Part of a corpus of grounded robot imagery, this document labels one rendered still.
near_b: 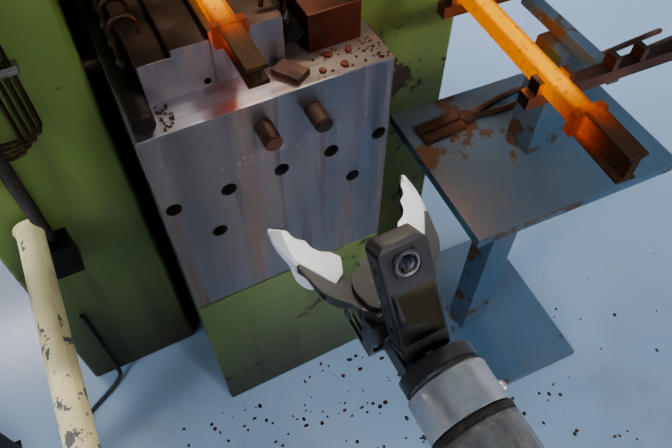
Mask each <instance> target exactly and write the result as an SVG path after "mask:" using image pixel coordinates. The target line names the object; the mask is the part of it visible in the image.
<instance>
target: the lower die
mask: <svg viewBox="0 0 672 448"><path fill-rule="evenodd" d="M126 1H127V3H128V6H129V9H130V12H131V15H132V16H133V17H134V18H135V19H136V21H137V23H138V26H139V30H140V34H137V35H136V34H134V31H133V28H132V25H131V23H130V21H128V20H126V19H120V20H117V21H116V22H115V23H114V24H113V29H114V31H115V33H116V35H117V37H118V40H119V42H120V44H121V46H122V48H123V51H124V53H125V55H126V57H127V59H128V61H129V64H130V66H131V68H132V70H133V72H134V75H135V77H136V79H137V81H138V83H139V86H140V88H141V90H142V92H143V94H144V97H145V99H146V101H147V103H148V105H149V106H150V105H153V104H156V103H160V102H163V101H166V100H169V99H172V98H175V97H178V96H181V95H184V94H187V93H190V92H193V91H197V90H200V89H203V88H206V87H209V86H212V85H215V84H217V83H221V82H224V81H227V80H230V79H233V78H236V77H239V76H240V74H239V73H238V71H237V69H236V68H235V66H234V64H233V63H232V61H231V59H230V58H229V56H228V55H227V53H226V51H225V50H224V48H222V49H218V50H216V49H215V47H214V45H213V41H212V36H211V31H210V26H209V20H208V19H207V17H206V15H205V14H204V12H203V10H202V9H201V7H200V6H199V4H198V2H197V1H196V0H126ZM225 1H226V2H227V4H228V5H229V7H230V8H231V10H232V11H233V13H234V14H235V15H237V14H240V13H243V14H244V15H245V17H246V18H247V25H248V32H249V36H250V37H251V39H252V40H253V42H254V43H255V45H256V46H257V48H258V49H259V51H260V52H261V54H262V55H263V57H264V58H265V60H266V61H267V63H268V67H270V66H273V65H276V64H277V63H278V62H279V61H280V60H281V59H282V58H283V57H284V58H286V57H285V45H284V33H283V21H282V15H281V14H280V12H279V11H278V10H277V8H276V7H275V6H274V4H273V3H272V2H271V0H264V2H263V5H264V6H263V7H261V8H260V7H258V5H257V1H258V0H225ZM104 9H105V11H106V13H107V15H108V18H110V17H111V16H113V15H115V14H117V13H124V10H123V7H122V4H121V3H120V2H119V1H116V0H112V1H109V2H107V3H106V4H105V5H104ZM206 78H211V79H212V81H211V83H209V84H205V82H204V80H205V79H206Z"/></svg>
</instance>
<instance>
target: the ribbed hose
mask: <svg viewBox="0 0 672 448"><path fill-rule="evenodd" d="M7 162H8V161H7V158H5V157H4V154H2V152H1V149H0V179H1V180H2V182H3V183H4V185H5V186H6V188H7V189H8V190H9V192H10V193H11V195H12V196H13V198H14V199H15V201H16V202H17V203H18V205H19V207H20V208H21V210H22V211H23V212H24V214H25V215H26V217H27V218H28V220H29V221H30V223H32V224H34V225H35V226H39V227H41V228H42V229H44V230H45V234H46V237H47V241H48V245H49V249H50V253H51V257H52V261H53V264H54V268H55V272H56V276H57V280H60V279H62V278H65V277H67V276H70V275H72V274H75V273H78V272H80V271H83V270H85V266H84V262H83V259H82V256H81V252H80V250H79V249H78V247H77V246H76V244H75V242H74V241H73V239H72V237H71V236H70V234H69V233H68V231H67V229H66V228H65V227H63V228H60V229H58V230H55V231H53V230H52V228H51V227H50V225H49V223H48V222H47V220H46V219H45V217H44V216H43V215H42V213H41V211H40V210H39V208H38V206H37V205H36V204H35V202H34V200H33V199H32V197H31V196H30V194H29V193H28V191H27V189H26V188H25V187H24V185H23V183H22V182H21V180H20V179H19V177H18V175H17V174H16V173H15V171H14V169H13V168H12V167H11V165H10V163H7Z"/></svg>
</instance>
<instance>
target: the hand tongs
mask: <svg viewBox="0 0 672 448"><path fill-rule="evenodd" d="M661 32H662V28H657V29H654V30H652V31H650V32H647V33H645V34H642V35H640V36H637V37H635V38H633V39H630V40H628V41H625V42H623V43H620V44H618V45H616V46H613V47H611V48H608V49H606V50H604V51H601V52H602V53H604V54H605V55H606V53H607V51H608V50H611V49H614V50H615V51H619V50H621V49H624V48H626V47H628V46H631V45H633V44H634V43H635V42H636V41H639V40H641V41H643V40H645V39H648V38H650V37H652V36H655V35H657V34H660V33H661ZM669 40H672V36H668V37H666V38H664V39H661V40H659V41H657V42H654V43H652V44H649V45H647V46H648V47H651V46H654V45H657V44H660V43H663V42H666V41H669ZM521 86H522V85H519V86H517V87H514V88H512V89H510V90H507V91H505V92H503V93H500V94H498V95H496V96H494V97H492V98H491V99H489V100H487V101H486V102H484V103H482V104H481V105H479V106H478V107H476V108H475V109H474V110H469V109H465V110H462V111H460V112H459V116H458V115H457V114H456V113H455V112H454V111H453V112H450V113H448V114H446V115H443V116H441V117H438V118H436V119H433V120H431V121H429V122H426V123H424V124H421V125H419V126H416V127H415V130H414V132H415V133H416V134H417V135H418V137H419V138H421V137H422V139H421V140H422V141H423V142H424V143H425V145H426V146H430V145H432V144H435V143H437V142H439V141H442V140H444V139H446V138H449V137H451V136H453V135H456V134H458V133H460V132H463V131H465V130H466V129H467V126H469V125H473V124H474V123H475V122H476V118H481V117H486V116H490V115H494V114H498V113H501V112H504V111H507V110H510V109H513V108H515V105H516V101H517V100H516V101H513V102H511V103H508V104H505V105H502V106H499V107H495V108H491V109H487V110H485V109H486V108H488V107H489V106H491V105H493V104H494V103H496V102H498V101H500V100H502V99H505V98H507V97H509V96H512V95H514V94H516V93H519V91H520V89H521Z"/></svg>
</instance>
